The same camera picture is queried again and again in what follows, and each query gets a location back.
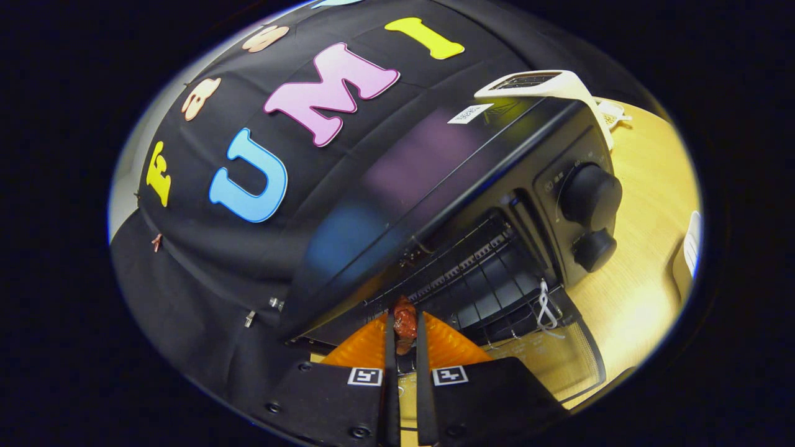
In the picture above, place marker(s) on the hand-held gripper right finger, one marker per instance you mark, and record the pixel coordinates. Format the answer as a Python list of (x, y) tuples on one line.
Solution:
[(423, 397)]

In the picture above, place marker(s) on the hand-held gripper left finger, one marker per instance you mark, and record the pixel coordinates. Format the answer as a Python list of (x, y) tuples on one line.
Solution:
[(392, 397)]

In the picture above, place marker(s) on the reddish-brown bacon strip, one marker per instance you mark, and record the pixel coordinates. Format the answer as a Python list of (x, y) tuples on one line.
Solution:
[(405, 320)]

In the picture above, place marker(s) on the black toaster oven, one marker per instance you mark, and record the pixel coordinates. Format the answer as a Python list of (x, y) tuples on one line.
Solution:
[(435, 167)]

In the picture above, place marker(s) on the white pop-up toaster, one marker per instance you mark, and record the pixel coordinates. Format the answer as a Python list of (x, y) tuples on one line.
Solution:
[(559, 84)]

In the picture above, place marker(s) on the silver clip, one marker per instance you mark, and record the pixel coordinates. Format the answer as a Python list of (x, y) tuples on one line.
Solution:
[(249, 318)]

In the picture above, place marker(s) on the black backdrop cloth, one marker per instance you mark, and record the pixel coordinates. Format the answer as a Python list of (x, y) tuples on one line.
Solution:
[(205, 279)]

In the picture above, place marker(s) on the pink clip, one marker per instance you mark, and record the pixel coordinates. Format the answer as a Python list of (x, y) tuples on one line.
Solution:
[(157, 242)]

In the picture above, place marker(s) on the small white dish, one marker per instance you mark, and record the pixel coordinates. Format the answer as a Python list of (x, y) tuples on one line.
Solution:
[(689, 254)]

